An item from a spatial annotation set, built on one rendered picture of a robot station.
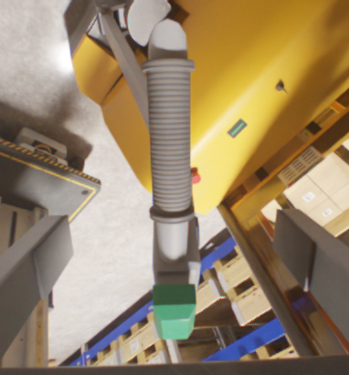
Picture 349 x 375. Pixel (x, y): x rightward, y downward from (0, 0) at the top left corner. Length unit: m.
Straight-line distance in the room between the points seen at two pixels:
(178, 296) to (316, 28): 0.76
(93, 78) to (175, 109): 1.04
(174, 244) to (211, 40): 0.76
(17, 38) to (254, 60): 1.12
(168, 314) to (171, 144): 0.14
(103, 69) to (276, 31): 0.69
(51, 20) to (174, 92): 1.35
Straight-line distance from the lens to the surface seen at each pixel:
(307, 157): 1.01
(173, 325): 0.26
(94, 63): 1.22
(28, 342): 1.35
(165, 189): 0.21
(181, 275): 0.26
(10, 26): 1.56
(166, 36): 0.21
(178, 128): 0.21
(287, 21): 0.85
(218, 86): 0.83
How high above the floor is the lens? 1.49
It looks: 41 degrees down
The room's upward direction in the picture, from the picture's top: 156 degrees clockwise
